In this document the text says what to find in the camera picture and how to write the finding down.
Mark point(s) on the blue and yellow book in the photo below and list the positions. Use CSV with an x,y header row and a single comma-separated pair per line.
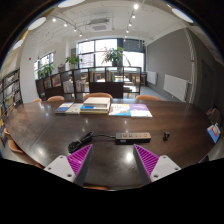
x,y
90,110

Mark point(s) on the small black charger block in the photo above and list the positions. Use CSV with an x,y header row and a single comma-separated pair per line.
x,y
166,135

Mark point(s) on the ceiling air conditioner vent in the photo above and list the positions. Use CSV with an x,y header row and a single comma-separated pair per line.
x,y
100,25

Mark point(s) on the orange chairs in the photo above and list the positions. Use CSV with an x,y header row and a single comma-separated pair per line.
x,y
146,98

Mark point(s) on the white thin book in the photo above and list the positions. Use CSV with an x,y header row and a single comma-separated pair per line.
x,y
74,109

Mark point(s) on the wall bookshelf unit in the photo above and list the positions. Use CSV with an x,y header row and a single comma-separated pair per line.
x,y
10,93

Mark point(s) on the dark blue thin book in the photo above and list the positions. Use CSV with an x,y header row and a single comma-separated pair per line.
x,y
63,107

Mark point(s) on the blue booklet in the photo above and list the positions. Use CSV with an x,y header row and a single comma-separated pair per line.
x,y
214,132

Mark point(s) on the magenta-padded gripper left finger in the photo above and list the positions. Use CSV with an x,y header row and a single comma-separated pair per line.
x,y
78,160

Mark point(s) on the large white wall radiator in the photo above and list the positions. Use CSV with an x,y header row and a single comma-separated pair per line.
x,y
175,87

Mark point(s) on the purple cover book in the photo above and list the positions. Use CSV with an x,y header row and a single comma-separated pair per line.
x,y
140,110

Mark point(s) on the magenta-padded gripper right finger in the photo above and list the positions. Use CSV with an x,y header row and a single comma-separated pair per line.
x,y
148,160

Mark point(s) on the brown wooden chair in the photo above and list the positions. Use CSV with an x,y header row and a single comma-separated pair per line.
x,y
213,116

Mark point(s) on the large potted green plant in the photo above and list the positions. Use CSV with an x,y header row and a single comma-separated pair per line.
x,y
114,55

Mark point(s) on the white vertical wall pipe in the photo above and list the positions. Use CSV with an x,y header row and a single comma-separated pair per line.
x,y
191,66

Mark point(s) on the dark grey door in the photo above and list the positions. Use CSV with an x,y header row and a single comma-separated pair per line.
x,y
206,85

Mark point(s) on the ceiling track spotlights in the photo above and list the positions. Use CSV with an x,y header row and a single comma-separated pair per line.
x,y
135,6

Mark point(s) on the small white wall radiator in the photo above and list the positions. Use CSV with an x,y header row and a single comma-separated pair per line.
x,y
152,77

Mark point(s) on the medium potted green plant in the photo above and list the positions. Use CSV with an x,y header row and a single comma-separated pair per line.
x,y
73,60

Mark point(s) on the dark open shelf unit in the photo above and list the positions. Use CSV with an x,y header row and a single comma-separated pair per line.
x,y
106,88

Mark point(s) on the round white ceiling lamps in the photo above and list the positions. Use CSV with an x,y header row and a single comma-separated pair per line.
x,y
36,23

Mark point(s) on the thick beige book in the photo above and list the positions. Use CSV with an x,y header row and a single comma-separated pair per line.
x,y
96,102

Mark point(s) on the small potted green plant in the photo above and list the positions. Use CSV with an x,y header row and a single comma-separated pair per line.
x,y
46,70

